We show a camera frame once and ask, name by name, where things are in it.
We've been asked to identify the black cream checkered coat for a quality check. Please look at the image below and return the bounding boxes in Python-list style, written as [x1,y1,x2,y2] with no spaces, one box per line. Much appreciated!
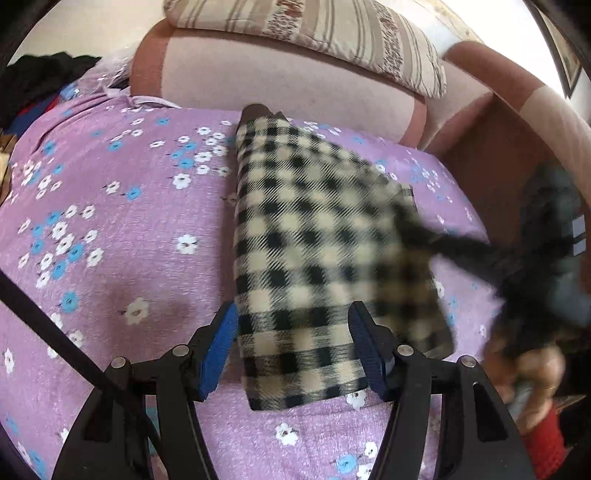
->
[235,104,455,411]

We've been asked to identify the person right hand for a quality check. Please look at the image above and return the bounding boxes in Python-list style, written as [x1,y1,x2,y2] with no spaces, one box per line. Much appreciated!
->
[482,334,565,435]

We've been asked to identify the purple floral bed sheet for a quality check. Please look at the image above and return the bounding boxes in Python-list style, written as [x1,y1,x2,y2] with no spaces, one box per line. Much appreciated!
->
[1,94,499,479]

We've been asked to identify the striped beige pillow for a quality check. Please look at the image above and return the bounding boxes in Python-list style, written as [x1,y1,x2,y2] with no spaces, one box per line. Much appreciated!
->
[163,0,447,99]

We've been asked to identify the red blue garment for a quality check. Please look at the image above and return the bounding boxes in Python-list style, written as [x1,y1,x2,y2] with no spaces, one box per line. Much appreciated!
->
[3,83,79,137]

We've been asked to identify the pink folded blanket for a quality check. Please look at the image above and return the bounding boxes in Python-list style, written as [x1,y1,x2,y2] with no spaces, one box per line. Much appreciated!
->
[130,20,494,154]

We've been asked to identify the black garment pile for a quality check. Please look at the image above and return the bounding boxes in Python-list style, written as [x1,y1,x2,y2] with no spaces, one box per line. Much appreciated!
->
[1,52,100,129]

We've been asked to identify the brown wooden bed frame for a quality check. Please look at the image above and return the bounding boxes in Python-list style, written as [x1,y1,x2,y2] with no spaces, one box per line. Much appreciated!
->
[441,42,590,240]

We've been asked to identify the black cable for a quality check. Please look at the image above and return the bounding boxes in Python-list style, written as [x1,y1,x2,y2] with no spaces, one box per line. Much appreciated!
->
[0,269,160,458]

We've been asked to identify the wall picture frame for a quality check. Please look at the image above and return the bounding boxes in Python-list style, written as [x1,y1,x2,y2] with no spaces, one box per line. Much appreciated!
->
[529,5,582,99]

